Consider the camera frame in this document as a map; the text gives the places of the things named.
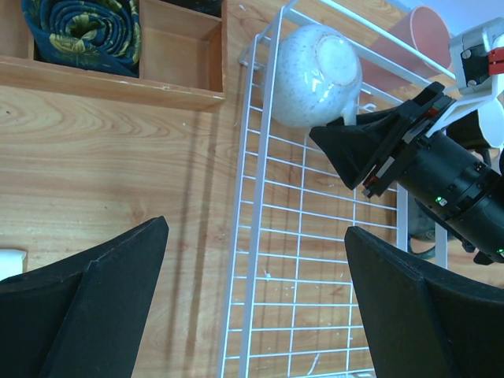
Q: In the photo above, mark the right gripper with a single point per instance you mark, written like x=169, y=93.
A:
x=439, y=170

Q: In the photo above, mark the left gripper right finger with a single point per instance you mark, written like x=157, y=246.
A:
x=421, y=320

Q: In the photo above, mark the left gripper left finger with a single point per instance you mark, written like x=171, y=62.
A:
x=83, y=316

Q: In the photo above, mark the white speckled mug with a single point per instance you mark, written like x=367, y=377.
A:
x=318, y=78

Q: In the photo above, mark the grey-green speckled mug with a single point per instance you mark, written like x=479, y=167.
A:
x=420, y=227

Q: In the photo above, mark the light pink mug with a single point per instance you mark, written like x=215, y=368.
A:
x=490, y=118

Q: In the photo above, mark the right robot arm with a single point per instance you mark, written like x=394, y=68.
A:
x=395, y=145

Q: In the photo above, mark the cream folded cloth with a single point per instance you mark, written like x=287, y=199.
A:
x=11, y=262

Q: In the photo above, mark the pink tumbler cup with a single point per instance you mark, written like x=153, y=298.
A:
x=424, y=30

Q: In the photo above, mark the wooden compartment tray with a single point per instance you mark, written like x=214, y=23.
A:
x=170, y=54

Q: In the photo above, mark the rolled blue yellow tie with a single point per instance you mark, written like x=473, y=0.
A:
x=96, y=35

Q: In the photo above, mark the white wire dish rack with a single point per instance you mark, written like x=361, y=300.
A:
x=290, y=309

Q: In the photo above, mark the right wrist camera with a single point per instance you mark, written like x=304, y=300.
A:
x=477, y=57

